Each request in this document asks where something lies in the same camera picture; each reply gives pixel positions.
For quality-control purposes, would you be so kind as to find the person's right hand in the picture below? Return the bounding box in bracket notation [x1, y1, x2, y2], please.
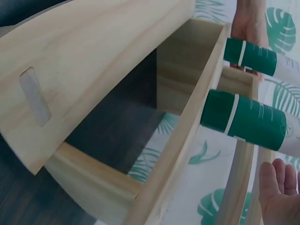
[259, 158, 300, 225]

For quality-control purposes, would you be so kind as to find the person's left hand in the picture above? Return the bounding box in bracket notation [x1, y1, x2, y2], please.
[229, 0, 268, 82]

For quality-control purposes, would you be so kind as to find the light wooden box, handle cutout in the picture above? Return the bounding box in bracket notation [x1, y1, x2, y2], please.
[0, 0, 232, 225]

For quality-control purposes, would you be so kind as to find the green capped white tube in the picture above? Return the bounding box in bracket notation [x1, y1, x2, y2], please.
[200, 89, 300, 157]
[222, 37, 300, 84]

